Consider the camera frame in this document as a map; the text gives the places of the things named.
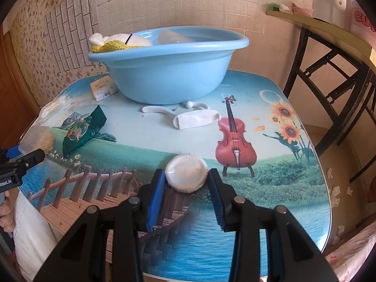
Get white curved plastic piece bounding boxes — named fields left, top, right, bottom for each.
left=142, top=101, right=210, bottom=116

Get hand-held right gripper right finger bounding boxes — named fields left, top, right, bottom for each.
left=207, top=168, right=340, bottom=282

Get cream cardboard box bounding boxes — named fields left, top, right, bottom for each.
left=90, top=76, right=118, bottom=102

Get white electric kettle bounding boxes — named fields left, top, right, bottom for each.
left=313, top=0, right=349, bottom=24

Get yellow mesh net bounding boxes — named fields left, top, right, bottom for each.
left=91, top=41, right=133, bottom=54

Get person's white clothing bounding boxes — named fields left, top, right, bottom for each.
left=13, top=192, right=69, bottom=281

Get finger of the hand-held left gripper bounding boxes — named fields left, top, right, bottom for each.
left=0, top=145, right=22, bottom=165
left=0, top=149, right=45, bottom=172

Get green snack packet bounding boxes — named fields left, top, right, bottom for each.
left=62, top=105, right=107, bottom=157

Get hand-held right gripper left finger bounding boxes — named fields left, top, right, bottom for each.
left=34, top=169, right=166, bottom=282

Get pink plastic bag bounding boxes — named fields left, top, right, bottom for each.
left=325, top=217, right=376, bottom=282

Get wooden side table black legs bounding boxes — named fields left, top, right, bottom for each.
left=266, top=9, right=376, bottom=183

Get person's left hand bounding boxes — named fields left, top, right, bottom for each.
left=0, top=195, right=14, bottom=232

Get blue plastic basin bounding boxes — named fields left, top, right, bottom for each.
left=88, top=26, right=250, bottom=105

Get pink cloth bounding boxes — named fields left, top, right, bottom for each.
left=291, top=2, right=314, bottom=16

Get clear box of toothpicks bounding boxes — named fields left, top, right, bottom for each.
left=22, top=126, right=56, bottom=153

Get printed landscape desktop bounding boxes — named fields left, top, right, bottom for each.
left=18, top=70, right=331, bottom=281

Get white flat plastic scoop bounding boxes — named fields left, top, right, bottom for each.
left=173, top=110, right=221, bottom=130

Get scattered white paper scraps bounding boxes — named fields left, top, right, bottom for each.
left=325, top=167, right=354, bottom=238

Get wooden door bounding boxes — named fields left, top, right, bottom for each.
left=0, top=23, right=39, bottom=150

